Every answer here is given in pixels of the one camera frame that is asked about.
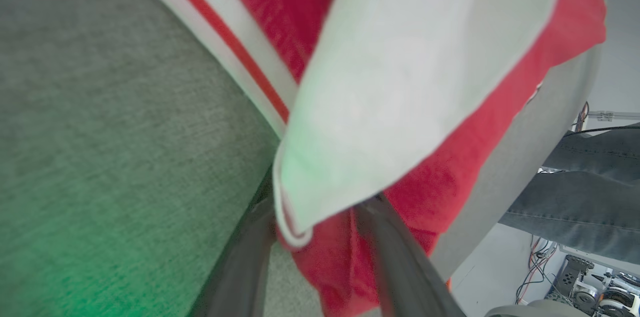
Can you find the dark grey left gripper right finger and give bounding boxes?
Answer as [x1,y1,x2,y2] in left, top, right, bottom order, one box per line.
[352,192,469,317]

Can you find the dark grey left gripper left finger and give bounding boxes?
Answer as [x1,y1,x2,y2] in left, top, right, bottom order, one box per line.
[187,169,279,317]

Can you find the red and white garment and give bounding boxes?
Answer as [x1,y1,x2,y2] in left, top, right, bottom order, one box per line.
[109,0,610,317]

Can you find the grey wheeled machine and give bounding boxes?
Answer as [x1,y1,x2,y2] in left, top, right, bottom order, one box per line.
[554,254,640,317]

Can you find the person's blue jeans leg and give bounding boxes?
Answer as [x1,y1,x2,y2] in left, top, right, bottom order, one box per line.
[499,124,640,265]

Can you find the grey fabric sofa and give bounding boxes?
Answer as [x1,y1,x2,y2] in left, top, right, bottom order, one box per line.
[0,0,606,317]

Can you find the red and black floor cables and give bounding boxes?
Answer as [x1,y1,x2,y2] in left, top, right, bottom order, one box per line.
[515,234,559,306]

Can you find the hanging red black wires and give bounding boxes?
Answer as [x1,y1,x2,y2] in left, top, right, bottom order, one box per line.
[571,101,591,133]

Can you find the white metal rail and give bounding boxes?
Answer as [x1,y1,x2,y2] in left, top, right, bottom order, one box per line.
[587,110,640,122]

